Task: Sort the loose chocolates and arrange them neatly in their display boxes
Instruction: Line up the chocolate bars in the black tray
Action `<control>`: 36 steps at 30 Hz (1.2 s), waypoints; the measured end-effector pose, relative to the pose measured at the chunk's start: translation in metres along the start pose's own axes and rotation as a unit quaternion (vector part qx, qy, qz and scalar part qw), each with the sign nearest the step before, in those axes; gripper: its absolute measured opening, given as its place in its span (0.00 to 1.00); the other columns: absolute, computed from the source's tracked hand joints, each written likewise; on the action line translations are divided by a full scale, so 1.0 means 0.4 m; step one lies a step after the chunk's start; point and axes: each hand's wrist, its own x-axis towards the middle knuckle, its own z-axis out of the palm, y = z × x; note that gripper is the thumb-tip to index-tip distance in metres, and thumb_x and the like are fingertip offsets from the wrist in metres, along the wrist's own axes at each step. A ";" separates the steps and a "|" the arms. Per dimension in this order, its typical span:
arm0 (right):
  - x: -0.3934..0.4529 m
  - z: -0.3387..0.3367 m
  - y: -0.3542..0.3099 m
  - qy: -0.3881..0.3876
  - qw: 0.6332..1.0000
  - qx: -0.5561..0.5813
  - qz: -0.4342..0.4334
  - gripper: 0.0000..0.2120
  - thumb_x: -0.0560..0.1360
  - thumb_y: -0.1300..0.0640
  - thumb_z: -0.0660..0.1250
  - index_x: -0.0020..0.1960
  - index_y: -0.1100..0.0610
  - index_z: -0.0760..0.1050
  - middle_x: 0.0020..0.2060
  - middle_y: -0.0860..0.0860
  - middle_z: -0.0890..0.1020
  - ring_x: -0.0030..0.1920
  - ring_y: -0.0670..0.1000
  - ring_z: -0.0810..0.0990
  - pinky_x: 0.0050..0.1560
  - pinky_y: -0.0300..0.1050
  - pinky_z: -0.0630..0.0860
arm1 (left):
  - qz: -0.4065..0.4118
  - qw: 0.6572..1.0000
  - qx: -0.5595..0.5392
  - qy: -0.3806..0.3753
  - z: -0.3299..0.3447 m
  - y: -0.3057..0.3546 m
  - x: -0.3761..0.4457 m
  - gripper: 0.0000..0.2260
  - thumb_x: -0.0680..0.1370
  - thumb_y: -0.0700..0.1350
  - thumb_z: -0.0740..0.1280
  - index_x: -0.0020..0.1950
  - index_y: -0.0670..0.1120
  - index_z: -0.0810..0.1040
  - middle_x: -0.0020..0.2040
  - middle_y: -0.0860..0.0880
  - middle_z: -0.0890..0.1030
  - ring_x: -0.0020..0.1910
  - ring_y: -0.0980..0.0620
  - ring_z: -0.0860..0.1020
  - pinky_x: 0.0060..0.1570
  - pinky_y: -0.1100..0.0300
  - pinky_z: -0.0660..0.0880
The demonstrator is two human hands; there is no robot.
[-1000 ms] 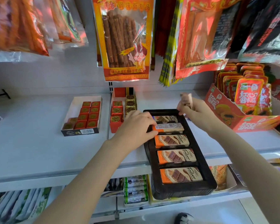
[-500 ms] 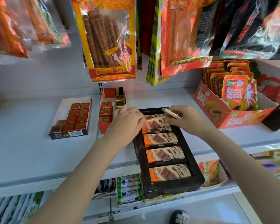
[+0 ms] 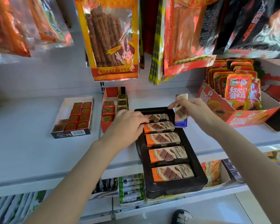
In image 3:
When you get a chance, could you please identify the person's left hand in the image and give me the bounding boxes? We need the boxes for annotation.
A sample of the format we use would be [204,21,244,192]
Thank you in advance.
[99,109,150,154]

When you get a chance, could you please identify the person's right forearm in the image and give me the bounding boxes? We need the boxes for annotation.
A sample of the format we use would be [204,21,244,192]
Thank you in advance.
[208,124,280,224]

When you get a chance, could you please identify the dark red snack bag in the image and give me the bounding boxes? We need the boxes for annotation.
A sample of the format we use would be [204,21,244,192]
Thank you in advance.
[140,0,160,69]

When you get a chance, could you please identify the person's black shoe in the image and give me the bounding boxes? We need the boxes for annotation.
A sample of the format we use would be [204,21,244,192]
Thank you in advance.
[171,209,194,224]

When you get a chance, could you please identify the yellow black striped bags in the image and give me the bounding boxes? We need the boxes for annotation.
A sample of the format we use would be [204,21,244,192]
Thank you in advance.
[148,0,167,86]

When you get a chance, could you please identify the heap of gold candies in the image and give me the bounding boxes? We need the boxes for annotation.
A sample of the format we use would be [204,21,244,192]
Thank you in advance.
[101,94,129,123]

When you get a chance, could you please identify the black snack bag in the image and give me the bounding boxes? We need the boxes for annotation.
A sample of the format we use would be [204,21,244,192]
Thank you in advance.
[213,0,280,59]

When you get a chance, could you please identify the white metal shelf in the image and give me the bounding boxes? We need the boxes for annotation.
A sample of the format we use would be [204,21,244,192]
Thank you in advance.
[0,53,280,224]

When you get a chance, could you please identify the clear green print snack bag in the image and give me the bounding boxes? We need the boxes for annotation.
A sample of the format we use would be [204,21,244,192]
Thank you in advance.
[26,0,74,48]

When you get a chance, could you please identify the black plastic tray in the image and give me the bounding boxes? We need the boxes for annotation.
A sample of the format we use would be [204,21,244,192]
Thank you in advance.
[134,106,208,200]

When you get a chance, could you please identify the red orange snack bag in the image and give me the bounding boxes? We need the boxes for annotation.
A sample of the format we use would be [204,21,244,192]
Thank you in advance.
[164,0,226,77]

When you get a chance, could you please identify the red Filer candy box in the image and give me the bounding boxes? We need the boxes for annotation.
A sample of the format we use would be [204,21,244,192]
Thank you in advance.
[100,87,129,134]

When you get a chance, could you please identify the clear bag of orange sticks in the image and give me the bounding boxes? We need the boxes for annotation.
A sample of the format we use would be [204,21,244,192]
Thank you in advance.
[0,0,31,66]

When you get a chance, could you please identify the red cardboard display box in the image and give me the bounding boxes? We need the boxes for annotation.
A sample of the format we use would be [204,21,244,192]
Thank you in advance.
[196,80,280,128]

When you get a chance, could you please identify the stack of green white packets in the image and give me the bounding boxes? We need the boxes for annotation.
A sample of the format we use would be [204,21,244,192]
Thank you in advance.
[119,174,144,205]

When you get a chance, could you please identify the dark red snack packet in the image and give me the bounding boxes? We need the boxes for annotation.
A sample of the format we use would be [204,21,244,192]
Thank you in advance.
[260,73,280,106]

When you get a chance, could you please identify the black smartphone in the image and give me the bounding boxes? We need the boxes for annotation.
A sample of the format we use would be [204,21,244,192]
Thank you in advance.
[264,105,280,133]

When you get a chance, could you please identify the person's left forearm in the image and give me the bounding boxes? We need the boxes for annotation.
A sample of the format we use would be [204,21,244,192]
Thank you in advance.
[24,140,122,224]

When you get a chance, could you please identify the yellow red bag brown sticks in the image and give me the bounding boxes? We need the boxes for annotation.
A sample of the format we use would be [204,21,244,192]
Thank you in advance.
[74,0,140,82]

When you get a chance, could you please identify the red orange snack packets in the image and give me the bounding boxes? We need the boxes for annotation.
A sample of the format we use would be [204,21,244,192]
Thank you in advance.
[200,160,222,187]

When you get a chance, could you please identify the person's right hand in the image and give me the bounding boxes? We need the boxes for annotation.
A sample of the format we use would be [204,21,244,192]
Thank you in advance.
[167,97,224,137]

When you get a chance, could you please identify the row of red snack packets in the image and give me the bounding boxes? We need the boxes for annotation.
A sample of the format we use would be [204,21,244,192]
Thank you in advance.
[204,58,263,111]

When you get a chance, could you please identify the chocolate wafer bar packets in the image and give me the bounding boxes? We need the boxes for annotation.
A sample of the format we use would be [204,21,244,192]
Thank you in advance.
[152,163,195,184]

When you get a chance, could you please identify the white box of red chocolates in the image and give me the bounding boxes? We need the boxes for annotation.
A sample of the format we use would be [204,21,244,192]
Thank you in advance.
[50,96,95,139]

